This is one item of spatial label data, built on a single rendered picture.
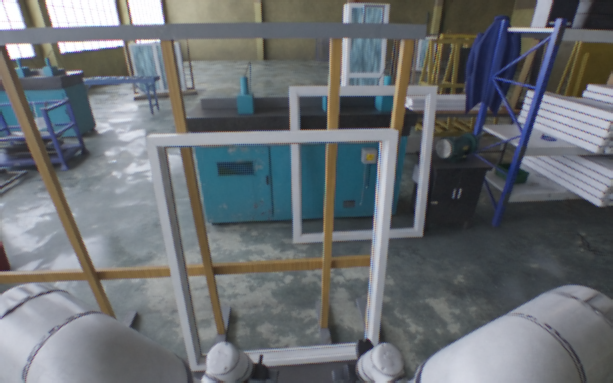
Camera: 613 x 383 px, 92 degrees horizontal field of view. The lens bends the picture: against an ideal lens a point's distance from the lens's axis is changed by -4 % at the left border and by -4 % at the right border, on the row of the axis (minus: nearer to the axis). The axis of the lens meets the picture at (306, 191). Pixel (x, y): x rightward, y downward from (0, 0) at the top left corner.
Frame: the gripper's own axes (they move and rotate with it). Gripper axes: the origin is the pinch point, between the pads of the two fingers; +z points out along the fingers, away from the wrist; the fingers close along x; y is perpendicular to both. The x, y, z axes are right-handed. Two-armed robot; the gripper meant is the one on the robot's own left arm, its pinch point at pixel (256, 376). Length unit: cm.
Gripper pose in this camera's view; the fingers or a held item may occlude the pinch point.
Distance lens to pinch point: 130.0
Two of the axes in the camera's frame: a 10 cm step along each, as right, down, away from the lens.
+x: -9.8, 0.2, 2.0
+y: 1.1, -7.8, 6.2
